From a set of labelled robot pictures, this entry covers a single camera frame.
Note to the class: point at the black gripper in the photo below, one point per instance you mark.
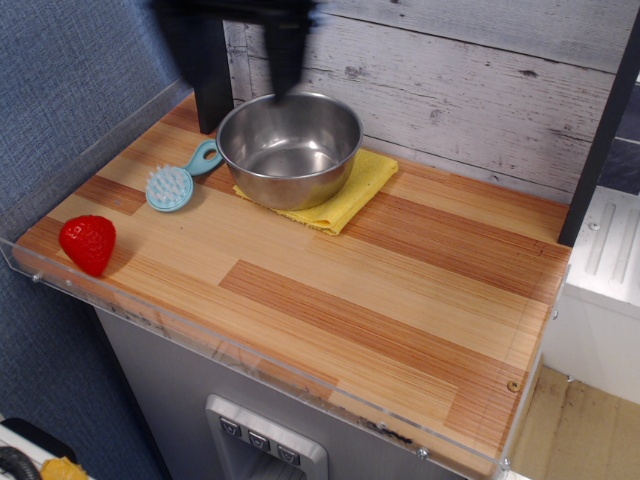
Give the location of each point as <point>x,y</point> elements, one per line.
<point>193,36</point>

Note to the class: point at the red plastic strawberry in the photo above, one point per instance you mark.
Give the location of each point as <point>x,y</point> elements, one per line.
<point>89,242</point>

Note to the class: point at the stainless steel pot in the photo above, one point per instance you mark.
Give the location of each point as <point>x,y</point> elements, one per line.
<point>290,154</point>

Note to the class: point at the light blue scrub brush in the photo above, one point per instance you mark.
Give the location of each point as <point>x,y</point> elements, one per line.
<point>170,188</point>

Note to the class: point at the yellow folded cloth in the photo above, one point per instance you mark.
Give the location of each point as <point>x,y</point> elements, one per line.
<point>370,172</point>

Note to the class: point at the grey toy fridge cabinet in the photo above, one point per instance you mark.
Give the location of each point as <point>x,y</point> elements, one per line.
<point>171,384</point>

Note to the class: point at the silver dispenser button panel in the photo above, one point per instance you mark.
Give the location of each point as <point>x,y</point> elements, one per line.
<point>251,446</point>

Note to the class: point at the white grooved sink unit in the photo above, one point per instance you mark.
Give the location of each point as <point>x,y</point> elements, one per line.
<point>605,256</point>

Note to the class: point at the clear acrylic edge guard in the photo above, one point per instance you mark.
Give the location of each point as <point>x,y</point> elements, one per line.
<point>421,320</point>

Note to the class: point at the yellow object bottom left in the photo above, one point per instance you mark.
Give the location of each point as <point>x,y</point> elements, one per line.
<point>62,469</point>

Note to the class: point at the black left vertical post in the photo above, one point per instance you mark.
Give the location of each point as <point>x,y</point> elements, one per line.
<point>213,93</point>

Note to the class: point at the black vertical post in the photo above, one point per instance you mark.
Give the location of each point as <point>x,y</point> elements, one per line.
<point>213,93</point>
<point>609,123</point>

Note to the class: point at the black right vertical post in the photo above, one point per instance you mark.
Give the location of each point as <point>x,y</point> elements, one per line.
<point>609,123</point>

